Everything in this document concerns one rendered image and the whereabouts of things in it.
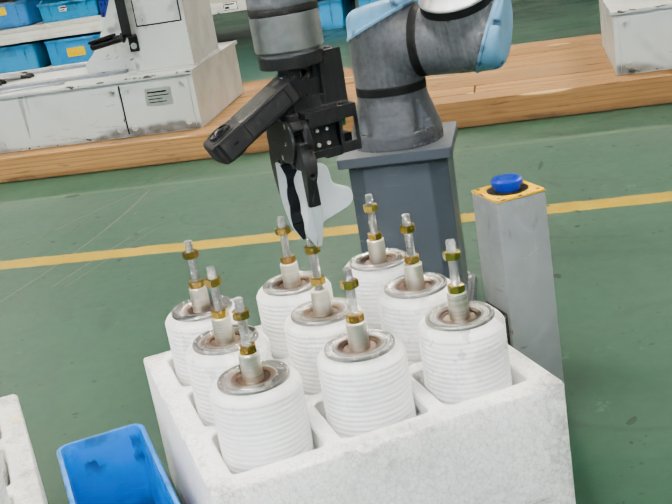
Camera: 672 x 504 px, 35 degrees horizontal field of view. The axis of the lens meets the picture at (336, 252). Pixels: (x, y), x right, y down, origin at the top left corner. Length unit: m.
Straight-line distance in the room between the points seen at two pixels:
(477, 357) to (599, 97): 2.05
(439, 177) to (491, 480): 0.69
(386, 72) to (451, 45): 0.12
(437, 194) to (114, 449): 0.68
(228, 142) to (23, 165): 2.41
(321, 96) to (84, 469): 0.56
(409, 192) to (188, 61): 1.76
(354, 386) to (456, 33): 0.71
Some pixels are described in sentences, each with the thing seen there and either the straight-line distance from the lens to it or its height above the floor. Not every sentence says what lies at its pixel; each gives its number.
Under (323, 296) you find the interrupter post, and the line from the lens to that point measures 1.22.
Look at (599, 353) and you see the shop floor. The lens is 1.64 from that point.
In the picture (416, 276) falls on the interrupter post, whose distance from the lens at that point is 1.25.
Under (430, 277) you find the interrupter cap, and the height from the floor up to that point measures 0.25.
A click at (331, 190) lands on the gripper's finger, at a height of 0.40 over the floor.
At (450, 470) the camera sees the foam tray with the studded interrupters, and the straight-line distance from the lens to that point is 1.14.
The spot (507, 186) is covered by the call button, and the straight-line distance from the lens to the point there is 1.36.
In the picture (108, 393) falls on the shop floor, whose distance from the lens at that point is 1.78.
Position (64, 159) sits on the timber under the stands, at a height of 0.05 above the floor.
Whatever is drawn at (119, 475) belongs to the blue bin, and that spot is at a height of 0.06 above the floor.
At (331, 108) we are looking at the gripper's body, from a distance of 1.15.
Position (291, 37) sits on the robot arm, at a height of 0.57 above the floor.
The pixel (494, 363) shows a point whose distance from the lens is 1.15.
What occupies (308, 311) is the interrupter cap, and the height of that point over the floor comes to 0.25.
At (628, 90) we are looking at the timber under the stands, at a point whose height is 0.05.
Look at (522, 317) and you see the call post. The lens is 1.40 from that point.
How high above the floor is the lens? 0.71
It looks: 19 degrees down
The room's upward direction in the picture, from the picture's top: 10 degrees counter-clockwise
